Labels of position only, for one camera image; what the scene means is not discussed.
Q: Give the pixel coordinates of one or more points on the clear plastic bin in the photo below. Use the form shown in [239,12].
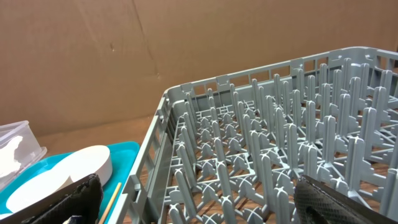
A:
[19,150]

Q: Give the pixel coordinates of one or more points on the wooden chopstick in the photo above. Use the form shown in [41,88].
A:
[110,204]

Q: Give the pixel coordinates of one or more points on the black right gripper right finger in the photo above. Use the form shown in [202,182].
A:
[317,203]

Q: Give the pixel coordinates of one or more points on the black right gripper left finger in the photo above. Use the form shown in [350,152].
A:
[78,202]

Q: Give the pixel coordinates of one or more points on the crumpled white tissue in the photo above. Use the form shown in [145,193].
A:
[8,162]

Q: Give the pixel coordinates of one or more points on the pink bowl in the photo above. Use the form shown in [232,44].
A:
[90,160]

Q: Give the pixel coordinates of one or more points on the grey dishwasher rack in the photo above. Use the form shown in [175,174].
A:
[235,148]

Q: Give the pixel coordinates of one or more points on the teal plastic tray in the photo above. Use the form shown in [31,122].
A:
[123,156]

